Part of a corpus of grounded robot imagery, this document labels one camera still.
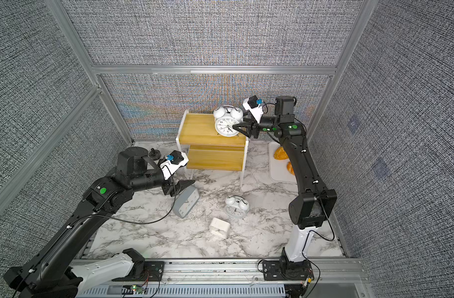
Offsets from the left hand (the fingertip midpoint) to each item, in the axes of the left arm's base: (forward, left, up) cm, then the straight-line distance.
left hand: (191, 169), depth 63 cm
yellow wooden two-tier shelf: (+26, -3, -19) cm, 33 cm away
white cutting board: (+23, -43, -36) cm, 60 cm away
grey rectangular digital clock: (+2, +6, -28) cm, 29 cm away
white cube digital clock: (-11, -9, -27) cm, 31 cm away
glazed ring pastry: (+8, -40, -13) cm, 43 cm away
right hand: (+20, -17, +6) cm, 27 cm away
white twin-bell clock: (-3, -16, -25) cm, 30 cm away
